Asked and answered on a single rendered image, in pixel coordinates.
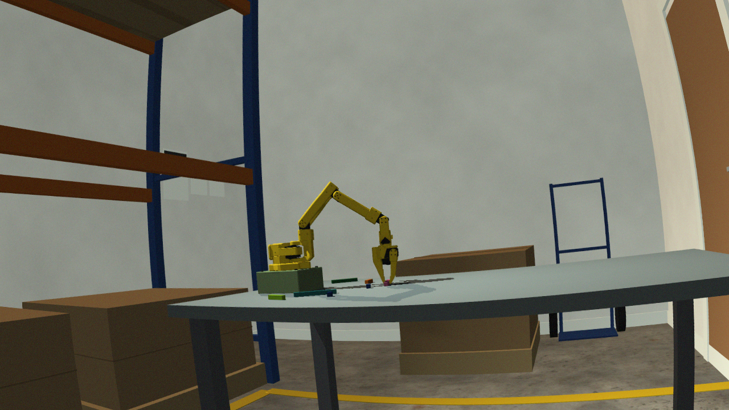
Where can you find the turquoise rod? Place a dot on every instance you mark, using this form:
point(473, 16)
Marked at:
point(314, 293)

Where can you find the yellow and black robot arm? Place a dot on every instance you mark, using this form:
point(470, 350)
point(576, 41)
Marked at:
point(282, 253)

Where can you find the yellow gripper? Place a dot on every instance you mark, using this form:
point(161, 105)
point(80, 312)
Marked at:
point(389, 256)

